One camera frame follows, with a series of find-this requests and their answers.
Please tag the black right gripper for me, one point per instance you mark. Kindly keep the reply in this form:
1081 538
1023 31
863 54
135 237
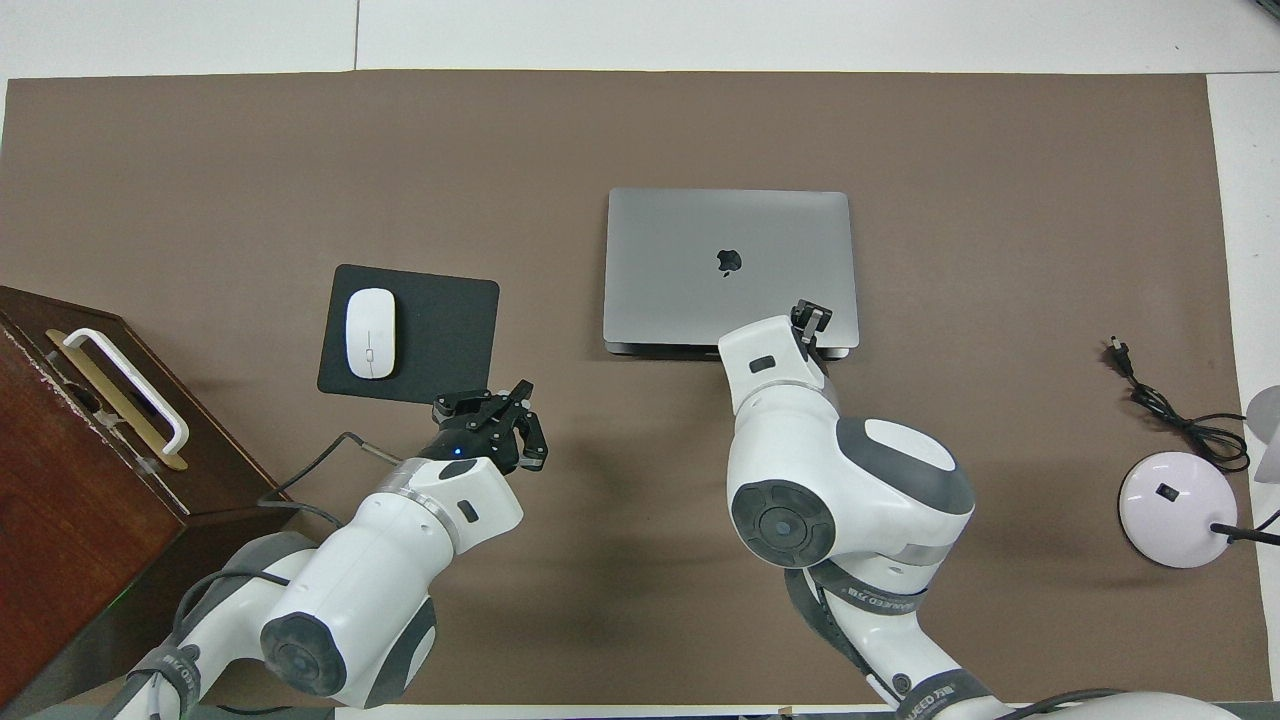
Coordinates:
816 348

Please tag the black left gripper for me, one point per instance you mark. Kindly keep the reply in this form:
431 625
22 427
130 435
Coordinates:
470 440

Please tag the grey Apple laptop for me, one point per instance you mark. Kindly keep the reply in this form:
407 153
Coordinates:
680 270

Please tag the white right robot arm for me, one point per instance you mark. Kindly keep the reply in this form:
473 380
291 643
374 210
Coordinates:
850 480

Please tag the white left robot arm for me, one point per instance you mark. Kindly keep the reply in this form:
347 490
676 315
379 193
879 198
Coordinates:
350 590

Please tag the black mouse pad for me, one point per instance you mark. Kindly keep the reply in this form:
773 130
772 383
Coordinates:
440 340

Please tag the white computer mouse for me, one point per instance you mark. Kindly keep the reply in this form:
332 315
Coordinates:
370 335

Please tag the brown table mat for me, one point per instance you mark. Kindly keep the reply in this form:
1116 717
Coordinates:
700 130

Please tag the white desk lamp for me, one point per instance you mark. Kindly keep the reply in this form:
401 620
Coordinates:
1170 520

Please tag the dark brown wooden box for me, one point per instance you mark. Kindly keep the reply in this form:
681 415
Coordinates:
80 520

